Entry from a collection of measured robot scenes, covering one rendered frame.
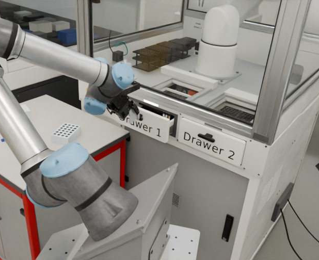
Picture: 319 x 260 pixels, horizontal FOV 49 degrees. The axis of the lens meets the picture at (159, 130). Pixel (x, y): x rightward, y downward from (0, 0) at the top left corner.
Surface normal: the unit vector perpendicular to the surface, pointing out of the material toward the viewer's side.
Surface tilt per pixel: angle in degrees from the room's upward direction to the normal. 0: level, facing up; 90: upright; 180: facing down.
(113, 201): 34
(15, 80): 90
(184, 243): 0
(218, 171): 90
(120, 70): 46
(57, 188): 100
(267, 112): 90
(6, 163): 0
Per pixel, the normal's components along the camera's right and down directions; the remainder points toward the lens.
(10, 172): 0.07, -0.87
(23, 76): 0.80, 0.34
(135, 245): -0.33, 0.44
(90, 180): 0.49, -0.22
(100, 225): -0.29, 0.04
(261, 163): -0.59, 0.36
